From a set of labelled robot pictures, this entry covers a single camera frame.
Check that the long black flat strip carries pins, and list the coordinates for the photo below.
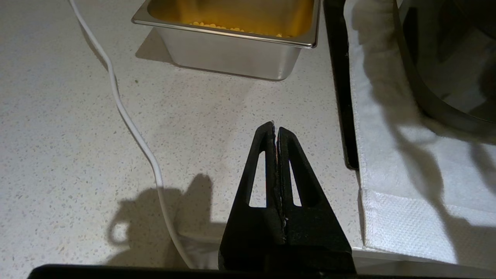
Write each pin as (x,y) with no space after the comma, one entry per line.
(341,97)

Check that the yellow corn kernels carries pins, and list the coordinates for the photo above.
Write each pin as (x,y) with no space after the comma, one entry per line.
(217,26)

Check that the stainless steel food pan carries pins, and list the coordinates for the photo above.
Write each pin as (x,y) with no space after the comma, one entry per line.
(232,54)

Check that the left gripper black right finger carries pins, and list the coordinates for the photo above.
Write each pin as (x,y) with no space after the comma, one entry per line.
(314,240)

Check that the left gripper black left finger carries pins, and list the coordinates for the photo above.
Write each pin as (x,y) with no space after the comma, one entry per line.
(252,240)

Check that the black rice cooker base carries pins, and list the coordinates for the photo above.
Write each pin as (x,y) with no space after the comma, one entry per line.
(416,89)

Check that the white cloth mat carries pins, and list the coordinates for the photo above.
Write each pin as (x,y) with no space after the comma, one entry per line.
(407,217)

